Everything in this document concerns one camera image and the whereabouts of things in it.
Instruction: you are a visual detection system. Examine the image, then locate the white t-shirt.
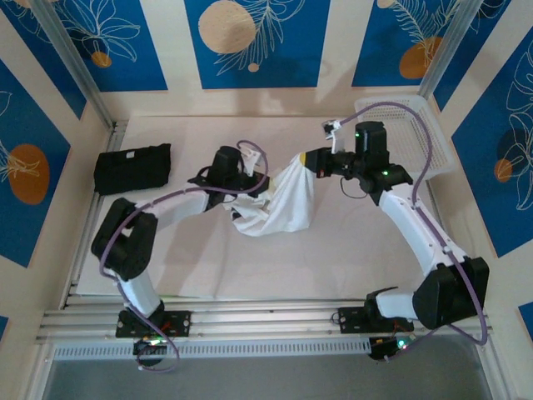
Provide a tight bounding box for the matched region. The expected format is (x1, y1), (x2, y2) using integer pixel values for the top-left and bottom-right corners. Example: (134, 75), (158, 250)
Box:
(222, 152), (316, 239)

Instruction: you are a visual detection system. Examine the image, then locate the folded black t-shirt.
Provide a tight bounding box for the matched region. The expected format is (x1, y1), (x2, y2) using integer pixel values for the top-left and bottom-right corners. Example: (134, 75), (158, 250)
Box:
(93, 143), (172, 195)

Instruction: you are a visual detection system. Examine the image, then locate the white perforated plastic basket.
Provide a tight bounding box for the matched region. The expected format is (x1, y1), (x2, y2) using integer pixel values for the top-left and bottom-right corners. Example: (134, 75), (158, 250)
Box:
(353, 95), (455, 181)

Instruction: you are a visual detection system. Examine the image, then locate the black controller box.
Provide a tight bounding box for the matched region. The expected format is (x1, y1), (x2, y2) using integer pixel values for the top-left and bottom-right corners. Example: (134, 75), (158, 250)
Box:
(132, 337), (168, 368)
(368, 335), (414, 362)

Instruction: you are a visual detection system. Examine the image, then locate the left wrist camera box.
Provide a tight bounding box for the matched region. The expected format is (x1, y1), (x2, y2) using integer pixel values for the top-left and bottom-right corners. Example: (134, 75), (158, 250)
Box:
(239, 147), (263, 176)

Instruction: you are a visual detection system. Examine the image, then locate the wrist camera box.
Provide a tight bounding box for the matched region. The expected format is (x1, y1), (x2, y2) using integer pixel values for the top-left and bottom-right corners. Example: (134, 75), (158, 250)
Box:
(321, 119), (347, 153)
(239, 147), (263, 176)

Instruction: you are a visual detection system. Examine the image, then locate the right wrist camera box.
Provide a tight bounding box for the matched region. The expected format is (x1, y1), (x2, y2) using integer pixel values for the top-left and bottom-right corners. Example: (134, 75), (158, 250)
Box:
(321, 119), (347, 153)

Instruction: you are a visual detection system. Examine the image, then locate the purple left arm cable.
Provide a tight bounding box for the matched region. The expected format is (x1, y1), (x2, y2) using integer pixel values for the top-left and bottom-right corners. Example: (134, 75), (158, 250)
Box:
(98, 140), (271, 374)

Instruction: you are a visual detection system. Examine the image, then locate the aluminium corner post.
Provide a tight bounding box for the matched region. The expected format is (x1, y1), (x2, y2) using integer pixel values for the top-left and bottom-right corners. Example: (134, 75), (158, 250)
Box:
(31, 0), (117, 130)
(418, 0), (486, 99)

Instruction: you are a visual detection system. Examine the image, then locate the aluminium rail frame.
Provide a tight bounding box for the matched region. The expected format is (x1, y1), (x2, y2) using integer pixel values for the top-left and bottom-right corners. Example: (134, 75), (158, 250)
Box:
(35, 297), (495, 345)

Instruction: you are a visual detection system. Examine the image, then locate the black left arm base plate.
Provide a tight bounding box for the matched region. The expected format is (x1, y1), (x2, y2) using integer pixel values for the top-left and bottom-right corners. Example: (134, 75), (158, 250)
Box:
(115, 310), (192, 338)

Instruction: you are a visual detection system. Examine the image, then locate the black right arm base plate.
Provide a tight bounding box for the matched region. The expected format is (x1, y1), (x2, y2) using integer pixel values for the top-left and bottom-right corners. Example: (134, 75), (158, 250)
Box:
(337, 306), (416, 334)

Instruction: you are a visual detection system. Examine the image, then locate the slotted white cable duct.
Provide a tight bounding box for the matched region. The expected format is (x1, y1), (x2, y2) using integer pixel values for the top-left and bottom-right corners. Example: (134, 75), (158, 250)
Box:
(52, 336), (372, 362)

